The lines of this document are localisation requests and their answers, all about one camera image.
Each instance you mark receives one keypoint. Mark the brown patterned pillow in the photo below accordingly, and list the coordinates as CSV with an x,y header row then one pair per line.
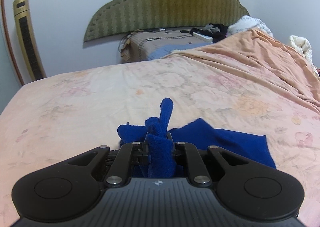
x,y
149,45

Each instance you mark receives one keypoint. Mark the orange blanket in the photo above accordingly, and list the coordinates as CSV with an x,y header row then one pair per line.
x,y
257,57

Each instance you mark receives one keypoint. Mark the dark clothes pile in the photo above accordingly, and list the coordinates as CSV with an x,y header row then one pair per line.
x,y
217,32

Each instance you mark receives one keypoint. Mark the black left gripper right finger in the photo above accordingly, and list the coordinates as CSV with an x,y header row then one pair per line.
x,y
221,185

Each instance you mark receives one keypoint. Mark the blue knit sweater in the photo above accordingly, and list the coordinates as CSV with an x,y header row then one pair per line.
x,y
161,141

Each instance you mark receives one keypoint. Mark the gold tower fan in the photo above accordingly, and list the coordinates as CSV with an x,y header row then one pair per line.
x,y
27,40

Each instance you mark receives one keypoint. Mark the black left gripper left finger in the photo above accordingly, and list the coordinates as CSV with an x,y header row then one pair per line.
x,y
72,187

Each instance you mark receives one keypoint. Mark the pink floral bed sheet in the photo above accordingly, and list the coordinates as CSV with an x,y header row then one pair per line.
x,y
56,118

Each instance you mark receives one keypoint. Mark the cream knitted cloth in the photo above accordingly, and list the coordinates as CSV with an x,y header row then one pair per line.
x,y
302,46

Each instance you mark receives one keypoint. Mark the white fluffy blanket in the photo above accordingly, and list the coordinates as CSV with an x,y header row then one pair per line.
x,y
247,22

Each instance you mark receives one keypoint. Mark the green striped headboard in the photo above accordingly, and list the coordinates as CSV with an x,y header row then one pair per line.
x,y
123,16

